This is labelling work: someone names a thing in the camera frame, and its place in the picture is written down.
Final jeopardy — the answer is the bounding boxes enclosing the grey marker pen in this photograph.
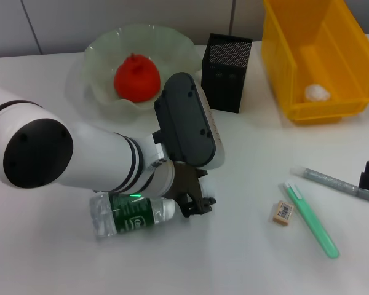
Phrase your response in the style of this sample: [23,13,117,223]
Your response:
[290,165,369,203]

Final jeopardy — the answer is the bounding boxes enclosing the white paper ball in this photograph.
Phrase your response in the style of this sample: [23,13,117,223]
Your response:
[304,84,330,102]

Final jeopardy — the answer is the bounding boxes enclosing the black mesh pen holder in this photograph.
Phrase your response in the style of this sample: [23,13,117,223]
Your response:
[200,33,253,114]

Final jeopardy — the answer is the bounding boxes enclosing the clear green-label water bottle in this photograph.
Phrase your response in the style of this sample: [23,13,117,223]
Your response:
[89,179,216,241]

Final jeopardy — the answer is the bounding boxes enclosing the beige eraser with barcode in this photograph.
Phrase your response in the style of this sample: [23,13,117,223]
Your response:
[271,200,295,227]

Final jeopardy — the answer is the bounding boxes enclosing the green pen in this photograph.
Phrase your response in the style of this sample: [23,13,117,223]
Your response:
[283,181,339,259]

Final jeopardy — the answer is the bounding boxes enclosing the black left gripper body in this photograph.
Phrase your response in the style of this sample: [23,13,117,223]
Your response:
[165,162,209,204]

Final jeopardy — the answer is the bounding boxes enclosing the orange ribbed fruit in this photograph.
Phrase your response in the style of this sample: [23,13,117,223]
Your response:
[114,52,161,104]

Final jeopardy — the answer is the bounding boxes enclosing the green glass fruit plate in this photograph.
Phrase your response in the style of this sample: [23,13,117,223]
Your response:
[83,25,200,111]

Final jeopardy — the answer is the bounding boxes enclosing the yellow plastic storage bin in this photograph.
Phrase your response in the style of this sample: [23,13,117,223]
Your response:
[260,0,369,125]

